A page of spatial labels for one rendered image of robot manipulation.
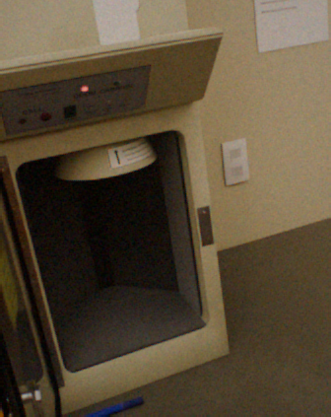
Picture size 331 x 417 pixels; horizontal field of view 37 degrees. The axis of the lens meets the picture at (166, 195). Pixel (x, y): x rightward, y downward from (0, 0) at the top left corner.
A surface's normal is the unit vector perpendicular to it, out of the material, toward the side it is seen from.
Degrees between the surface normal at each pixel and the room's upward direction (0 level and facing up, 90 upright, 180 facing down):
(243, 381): 0
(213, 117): 90
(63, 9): 90
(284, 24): 90
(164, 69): 135
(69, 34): 90
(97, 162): 66
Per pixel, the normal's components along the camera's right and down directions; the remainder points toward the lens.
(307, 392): -0.15, -0.94
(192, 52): 0.34, 0.84
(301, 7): 0.34, 0.25
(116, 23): 0.11, 0.31
